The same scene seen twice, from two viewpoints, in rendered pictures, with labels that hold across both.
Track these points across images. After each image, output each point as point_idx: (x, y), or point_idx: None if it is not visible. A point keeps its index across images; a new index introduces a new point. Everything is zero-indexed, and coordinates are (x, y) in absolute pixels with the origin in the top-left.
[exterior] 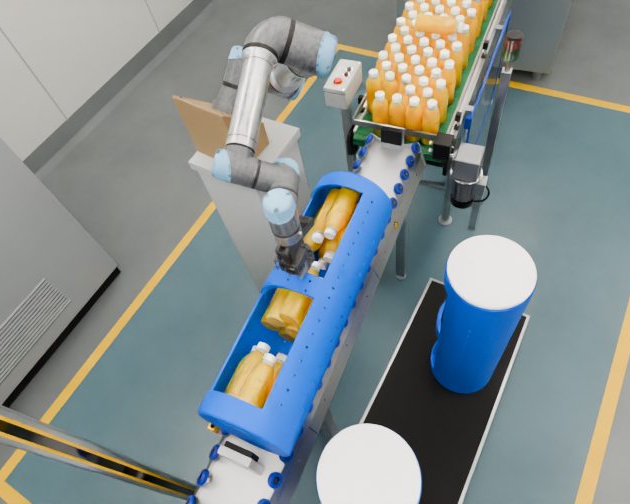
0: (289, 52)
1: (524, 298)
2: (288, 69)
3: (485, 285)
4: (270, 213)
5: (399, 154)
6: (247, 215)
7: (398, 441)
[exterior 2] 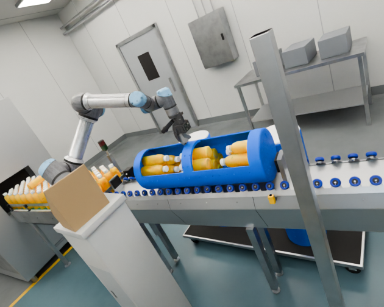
0: None
1: (205, 130)
2: (86, 128)
3: (199, 137)
4: (167, 89)
5: (125, 186)
6: (129, 240)
7: None
